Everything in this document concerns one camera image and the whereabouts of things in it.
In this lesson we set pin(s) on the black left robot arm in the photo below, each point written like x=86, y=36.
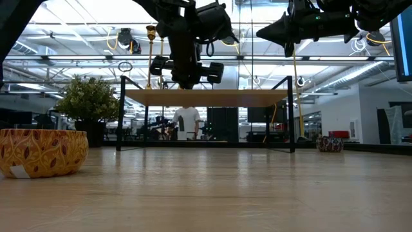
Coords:
x=16, y=19

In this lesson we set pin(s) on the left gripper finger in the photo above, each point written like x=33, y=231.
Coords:
x=192, y=77
x=181, y=77

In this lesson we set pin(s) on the wooden shelf black metal legs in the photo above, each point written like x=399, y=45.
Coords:
x=225, y=98

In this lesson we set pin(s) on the red box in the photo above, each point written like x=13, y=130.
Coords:
x=338, y=134

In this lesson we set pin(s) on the person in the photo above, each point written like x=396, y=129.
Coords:
x=190, y=116

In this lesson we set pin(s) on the dark red patterned candle tin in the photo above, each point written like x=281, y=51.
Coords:
x=329, y=144

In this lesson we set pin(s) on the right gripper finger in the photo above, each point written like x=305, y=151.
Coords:
x=288, y=40
x=284, y=25

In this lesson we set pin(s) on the black aluminium extrusion frame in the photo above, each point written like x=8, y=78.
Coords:
x=225, y=144

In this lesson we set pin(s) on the black cabinet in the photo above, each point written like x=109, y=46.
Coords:
x=222, y=124

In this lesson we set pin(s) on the orange leaf pattern candle tin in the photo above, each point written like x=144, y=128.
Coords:
x=42, y=154

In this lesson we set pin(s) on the green artificial potted plant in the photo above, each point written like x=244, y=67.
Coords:
x=87, y=100

